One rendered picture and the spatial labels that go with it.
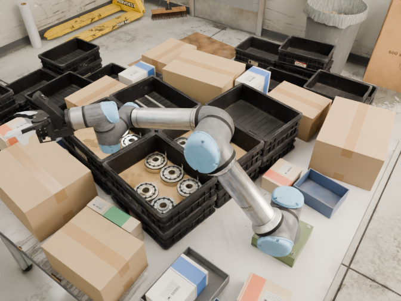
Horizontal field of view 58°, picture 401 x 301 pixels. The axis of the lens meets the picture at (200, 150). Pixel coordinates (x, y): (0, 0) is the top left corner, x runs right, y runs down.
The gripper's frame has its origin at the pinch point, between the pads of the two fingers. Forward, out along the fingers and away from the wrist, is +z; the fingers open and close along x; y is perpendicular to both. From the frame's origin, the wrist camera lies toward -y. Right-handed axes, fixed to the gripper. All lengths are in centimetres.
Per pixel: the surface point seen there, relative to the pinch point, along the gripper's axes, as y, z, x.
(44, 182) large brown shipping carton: 34.0, 1.1, 13.2
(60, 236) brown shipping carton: 42.7, -5.5, -10.9
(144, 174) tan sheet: 43, -39, 17
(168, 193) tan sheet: 46, -47, 4
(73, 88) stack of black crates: 51, 6, 154
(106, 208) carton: 45, -22, 3
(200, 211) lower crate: 51, -59, -4
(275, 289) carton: 61, -77, -41
